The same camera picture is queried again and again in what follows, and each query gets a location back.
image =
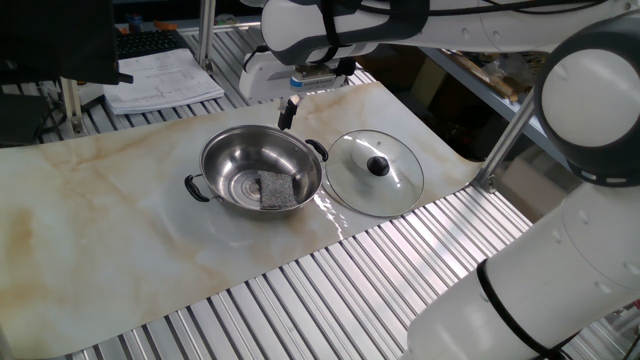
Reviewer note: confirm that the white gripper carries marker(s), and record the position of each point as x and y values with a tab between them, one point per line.
265	80

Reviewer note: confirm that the glass lid black knob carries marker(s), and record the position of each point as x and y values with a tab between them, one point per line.
378	166

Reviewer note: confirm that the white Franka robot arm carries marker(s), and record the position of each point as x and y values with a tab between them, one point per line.
575	275

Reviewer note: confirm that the grey scouring sponge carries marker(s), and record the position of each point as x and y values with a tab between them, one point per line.
276	191

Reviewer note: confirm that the stack of printed papers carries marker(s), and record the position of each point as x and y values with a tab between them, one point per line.
160	82

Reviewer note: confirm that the small orange item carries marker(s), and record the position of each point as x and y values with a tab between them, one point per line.
165	25

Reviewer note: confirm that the black keyboard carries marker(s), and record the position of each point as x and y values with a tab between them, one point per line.
145	44

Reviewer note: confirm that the small dark can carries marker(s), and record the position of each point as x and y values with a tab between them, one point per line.
135	23

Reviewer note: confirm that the marble pattern table mat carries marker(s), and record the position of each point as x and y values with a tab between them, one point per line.
100	225

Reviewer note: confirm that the black monitor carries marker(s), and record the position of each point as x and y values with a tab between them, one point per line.
55	40

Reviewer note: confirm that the black box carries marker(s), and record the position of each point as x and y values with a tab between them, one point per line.
20	120

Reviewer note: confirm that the aluminium frame post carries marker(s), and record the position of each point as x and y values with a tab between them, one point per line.
71	105
500	150
206	30

